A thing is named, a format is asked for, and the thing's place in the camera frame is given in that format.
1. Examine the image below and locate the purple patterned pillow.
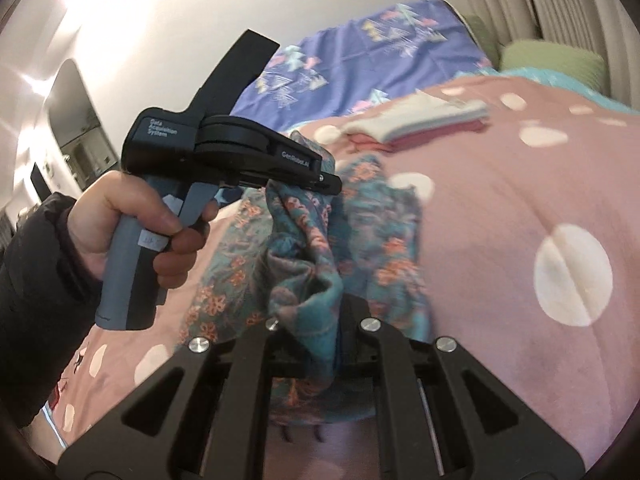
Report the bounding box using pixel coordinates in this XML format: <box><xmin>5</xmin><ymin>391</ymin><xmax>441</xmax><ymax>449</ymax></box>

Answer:
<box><xmin>229</xmin><ymin>0</ymin><xmax>497</xmax><ymax>132</ymax></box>

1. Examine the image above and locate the black wall panel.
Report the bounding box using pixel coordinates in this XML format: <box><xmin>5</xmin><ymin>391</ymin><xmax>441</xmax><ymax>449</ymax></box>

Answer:
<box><xmin>29</xmin><ymin>161</ymin><xmax>54</xmax><ymax>202</ymax></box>

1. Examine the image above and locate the teal bed sheet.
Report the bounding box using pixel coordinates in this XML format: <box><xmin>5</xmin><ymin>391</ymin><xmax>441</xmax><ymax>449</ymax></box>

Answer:
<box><xmin>479</xmin><ymin>66</ymin><xmax>640</xmax><ymax>117</ymax></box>

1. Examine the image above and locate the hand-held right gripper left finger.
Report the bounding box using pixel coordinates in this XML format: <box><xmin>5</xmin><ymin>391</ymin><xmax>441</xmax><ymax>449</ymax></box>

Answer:
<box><xmin>56</xmin><ymin>319</ymin><xmax>282</xmax><ymax>480</ymax></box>

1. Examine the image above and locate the stack of folded clothes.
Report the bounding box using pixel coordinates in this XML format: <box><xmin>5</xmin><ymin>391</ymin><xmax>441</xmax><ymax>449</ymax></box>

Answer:
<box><xmin>340</xmin><ymin>87</ymin><xmax>494</xmax><ymax>154</ymax></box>

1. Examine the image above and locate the person's left hand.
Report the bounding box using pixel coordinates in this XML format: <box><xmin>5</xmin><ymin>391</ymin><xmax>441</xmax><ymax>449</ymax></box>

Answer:
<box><xmin>66</xmin><ymin>169</ymin><xmax>222</xmax><ymax>282</ymax></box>

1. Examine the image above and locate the arched wall mirror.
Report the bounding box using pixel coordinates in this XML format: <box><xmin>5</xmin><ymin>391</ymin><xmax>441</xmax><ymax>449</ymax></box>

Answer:
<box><xmin>44</xmin><ymin>59</ymin><xmax>122</xmax><ymax>172</ymax></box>

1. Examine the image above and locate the person's left forearm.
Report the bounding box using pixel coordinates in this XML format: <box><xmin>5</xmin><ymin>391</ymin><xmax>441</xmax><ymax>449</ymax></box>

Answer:
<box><xmin>0</xmin><ymin>191</ymin><xmax>108</xmax><ymax>432</ymax></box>

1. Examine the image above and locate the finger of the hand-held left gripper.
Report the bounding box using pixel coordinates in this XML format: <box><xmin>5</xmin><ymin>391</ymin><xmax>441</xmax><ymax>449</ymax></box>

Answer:
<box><xmin>235</xmin><ymin>162</ymin><xmax>344</xmax><ymax>197</ymax></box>

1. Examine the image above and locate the beige pleated curtain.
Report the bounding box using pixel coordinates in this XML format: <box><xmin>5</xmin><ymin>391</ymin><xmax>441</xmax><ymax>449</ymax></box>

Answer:
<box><xmin>449</xmin><ymin>0</ymin><xmax>628</xmax><ymax>97</ymax></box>

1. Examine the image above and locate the green pillow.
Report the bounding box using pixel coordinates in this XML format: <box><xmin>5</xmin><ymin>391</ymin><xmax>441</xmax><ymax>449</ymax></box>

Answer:
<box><xmin>462</xmin><ymin>12</ymin><xmax>502</xmax><ymax>69</ymax></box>
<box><xmin>500</xmin><ymin>37</ymin><xmax>609</xmax><ymax>97</ymax></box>

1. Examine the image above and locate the teal floral garment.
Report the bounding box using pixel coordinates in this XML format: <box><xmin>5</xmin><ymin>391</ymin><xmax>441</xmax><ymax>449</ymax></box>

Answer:
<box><xmin>180</xmin><ymin>130</ymin><xmax>437</xmax><ymax>442</ymax></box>

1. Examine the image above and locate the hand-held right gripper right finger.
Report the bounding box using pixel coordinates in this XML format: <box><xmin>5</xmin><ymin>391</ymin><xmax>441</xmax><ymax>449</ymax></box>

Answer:
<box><xmin>336</xmin><ymin>296</ymin><xmax>586</xmax><ymax>480</ymax></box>

